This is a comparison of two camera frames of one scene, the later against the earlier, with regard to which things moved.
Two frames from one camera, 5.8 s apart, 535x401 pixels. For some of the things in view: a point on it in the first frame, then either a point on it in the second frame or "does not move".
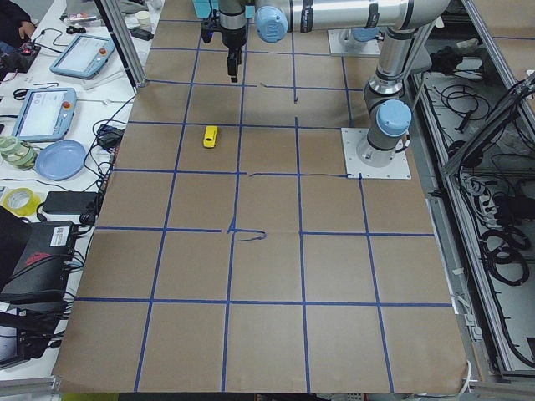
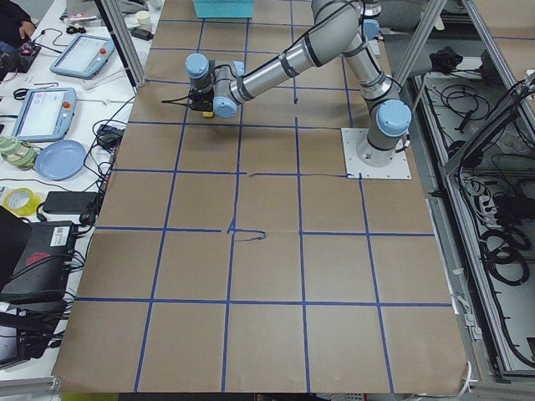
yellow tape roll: (22, 201) does not move
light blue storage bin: (204, 8) does not move
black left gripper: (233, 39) → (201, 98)
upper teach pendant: (84, 57) does not move
